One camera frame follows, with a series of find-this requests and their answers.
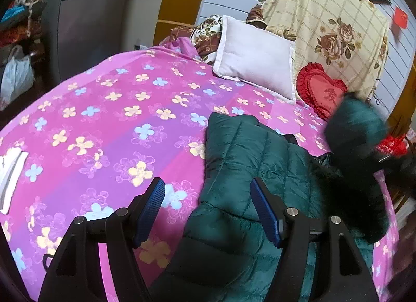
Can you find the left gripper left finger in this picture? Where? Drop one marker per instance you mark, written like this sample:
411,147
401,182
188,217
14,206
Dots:
74,272

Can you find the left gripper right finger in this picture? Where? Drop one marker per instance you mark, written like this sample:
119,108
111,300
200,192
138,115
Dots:
340,271

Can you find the dark green puffer jacket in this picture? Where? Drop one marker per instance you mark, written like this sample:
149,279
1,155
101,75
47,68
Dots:
224,253

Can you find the clutter pile of clothes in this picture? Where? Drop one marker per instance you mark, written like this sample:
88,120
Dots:
21,21

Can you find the white folded cloth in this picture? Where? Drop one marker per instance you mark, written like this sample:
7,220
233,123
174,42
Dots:
12,164

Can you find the pink floral bedsheet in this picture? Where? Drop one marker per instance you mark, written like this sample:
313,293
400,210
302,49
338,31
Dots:
96,140

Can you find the red shopping bag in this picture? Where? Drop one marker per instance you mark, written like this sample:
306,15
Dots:
393,146

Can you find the red heart cushion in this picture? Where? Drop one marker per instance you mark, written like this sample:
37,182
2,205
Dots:
322,93

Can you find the white plastic bag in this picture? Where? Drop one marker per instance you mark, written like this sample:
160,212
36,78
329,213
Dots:
18,76

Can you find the white pillow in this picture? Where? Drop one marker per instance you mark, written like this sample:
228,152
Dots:
257,57

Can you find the beige floral rose blanket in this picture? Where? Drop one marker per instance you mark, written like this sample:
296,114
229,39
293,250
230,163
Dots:
349,38

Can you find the brown floral quilt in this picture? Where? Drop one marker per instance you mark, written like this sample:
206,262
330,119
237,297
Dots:
205,37

